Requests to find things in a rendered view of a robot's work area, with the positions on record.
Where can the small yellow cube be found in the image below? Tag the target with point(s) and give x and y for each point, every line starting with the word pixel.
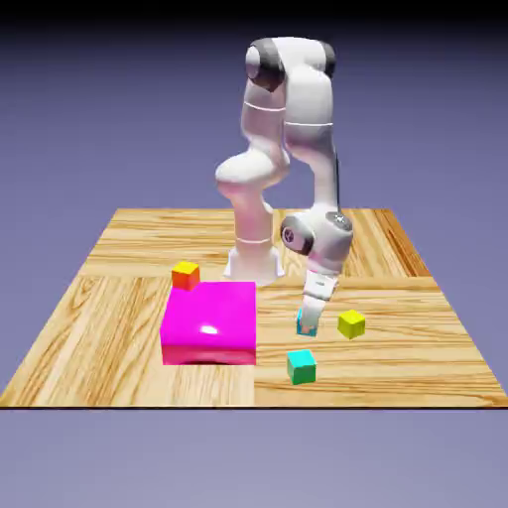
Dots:
pixel 351 323

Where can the small blue cube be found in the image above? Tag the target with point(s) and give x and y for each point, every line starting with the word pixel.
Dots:
pixel 300 322

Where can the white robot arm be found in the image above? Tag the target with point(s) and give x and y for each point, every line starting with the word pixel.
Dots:
pixel 305 119

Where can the large magenta box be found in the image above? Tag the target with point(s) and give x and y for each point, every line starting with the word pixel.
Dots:
pixel 208 321

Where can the small green cube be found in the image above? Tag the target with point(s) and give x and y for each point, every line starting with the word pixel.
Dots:
pixel 301 367

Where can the small orange cube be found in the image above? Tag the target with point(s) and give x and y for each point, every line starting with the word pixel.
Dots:
pixel 185 276

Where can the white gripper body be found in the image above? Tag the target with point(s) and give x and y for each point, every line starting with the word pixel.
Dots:
pixel 311 311

